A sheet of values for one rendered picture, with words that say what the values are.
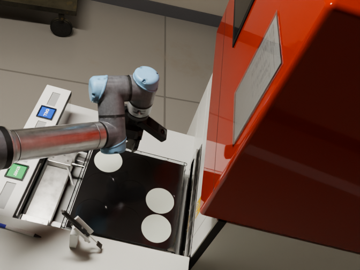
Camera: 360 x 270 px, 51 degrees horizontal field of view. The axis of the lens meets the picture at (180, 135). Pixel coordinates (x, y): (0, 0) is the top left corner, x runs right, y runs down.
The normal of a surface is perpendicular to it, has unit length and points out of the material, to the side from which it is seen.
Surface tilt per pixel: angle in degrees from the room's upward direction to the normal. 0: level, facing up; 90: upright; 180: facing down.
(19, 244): 0
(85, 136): 46
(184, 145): 0
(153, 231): 0
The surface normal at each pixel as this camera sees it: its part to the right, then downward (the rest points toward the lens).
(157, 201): 0.26, -0.62
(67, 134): 0.69, -0.38
